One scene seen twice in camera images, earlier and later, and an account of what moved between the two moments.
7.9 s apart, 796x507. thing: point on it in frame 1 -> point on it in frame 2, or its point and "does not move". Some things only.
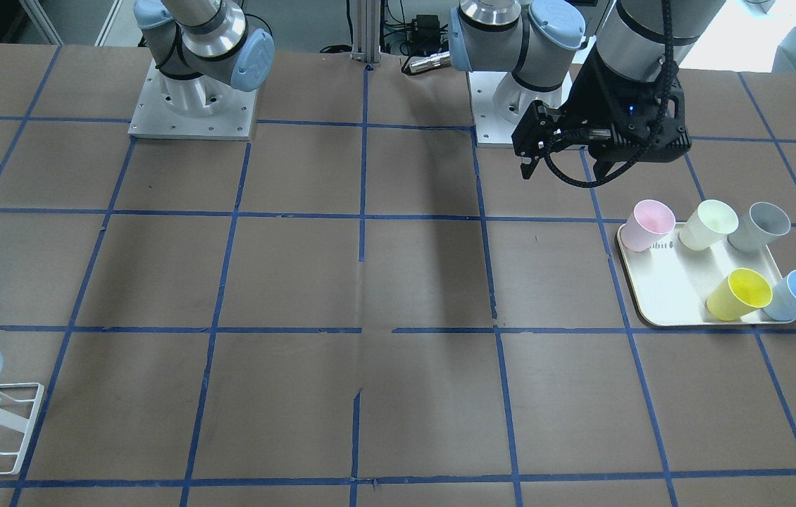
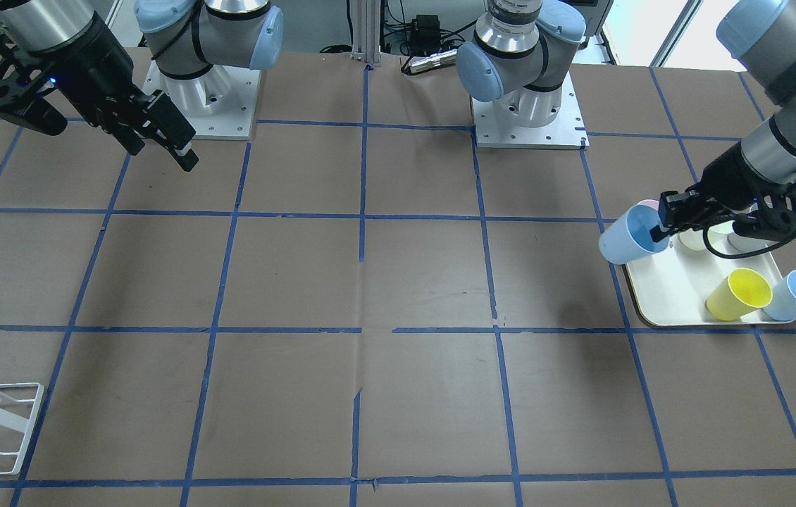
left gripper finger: x=539 y=129 -> x=687 y=210
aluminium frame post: x=365 y=30 does not move
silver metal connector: x=434 y=62 does not move
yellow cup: x=740 y=293 does not move
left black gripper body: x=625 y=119 -> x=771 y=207
